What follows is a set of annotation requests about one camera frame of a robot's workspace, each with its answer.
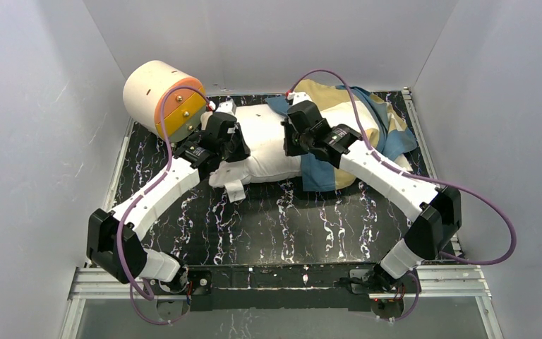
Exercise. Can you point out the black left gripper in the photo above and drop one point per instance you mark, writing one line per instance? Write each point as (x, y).
(236, 142)

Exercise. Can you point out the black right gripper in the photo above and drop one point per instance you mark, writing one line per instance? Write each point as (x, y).
(296, 138)

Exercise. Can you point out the white pillow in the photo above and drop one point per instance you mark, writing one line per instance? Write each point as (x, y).
(264, 135)

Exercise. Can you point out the blue beige white pillowcase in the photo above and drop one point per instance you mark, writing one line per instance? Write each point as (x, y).
(387, 132)

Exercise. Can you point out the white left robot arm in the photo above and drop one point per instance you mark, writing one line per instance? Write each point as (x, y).
(115, 236)

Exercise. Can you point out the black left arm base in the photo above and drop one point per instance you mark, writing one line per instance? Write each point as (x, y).
(174, 299)

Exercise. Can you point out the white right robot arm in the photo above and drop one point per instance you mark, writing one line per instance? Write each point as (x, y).
(434, 212)

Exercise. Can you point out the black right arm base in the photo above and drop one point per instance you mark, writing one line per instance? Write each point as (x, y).
(400, 295)

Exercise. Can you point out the round cream drawer cabinet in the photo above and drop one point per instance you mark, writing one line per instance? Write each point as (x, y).
(157, 94)

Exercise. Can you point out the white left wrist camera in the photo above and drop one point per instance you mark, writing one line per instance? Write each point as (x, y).
(226, 107)

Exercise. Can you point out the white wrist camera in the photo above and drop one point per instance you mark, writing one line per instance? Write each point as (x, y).
(293, 98)
(226, 107)

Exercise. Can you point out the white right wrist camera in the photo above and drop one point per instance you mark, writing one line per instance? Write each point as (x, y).
(293, 98)

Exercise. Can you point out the aluminium table frame rail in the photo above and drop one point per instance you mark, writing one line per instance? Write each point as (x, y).
(274, 258)

